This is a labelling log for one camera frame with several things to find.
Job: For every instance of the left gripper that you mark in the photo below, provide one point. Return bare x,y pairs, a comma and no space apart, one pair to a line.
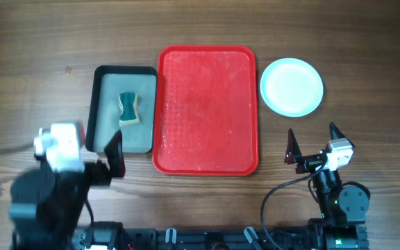
101,172

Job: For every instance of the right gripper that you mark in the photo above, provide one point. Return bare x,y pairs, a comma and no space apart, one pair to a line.
294,155

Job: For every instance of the green yellow sponge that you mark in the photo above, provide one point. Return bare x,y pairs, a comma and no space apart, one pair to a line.
128,103

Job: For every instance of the light blue plate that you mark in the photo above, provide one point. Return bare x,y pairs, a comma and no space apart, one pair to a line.
291,87

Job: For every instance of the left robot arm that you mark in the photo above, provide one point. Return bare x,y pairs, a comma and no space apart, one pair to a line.
47,203

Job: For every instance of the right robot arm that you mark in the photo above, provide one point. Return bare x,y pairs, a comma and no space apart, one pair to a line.
343,205

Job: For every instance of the black water tray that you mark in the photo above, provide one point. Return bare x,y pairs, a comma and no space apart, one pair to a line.
104,117

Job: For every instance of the red plastic tray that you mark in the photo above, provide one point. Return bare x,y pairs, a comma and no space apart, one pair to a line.
206,120

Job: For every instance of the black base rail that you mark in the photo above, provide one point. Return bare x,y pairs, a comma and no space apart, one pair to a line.
298,237

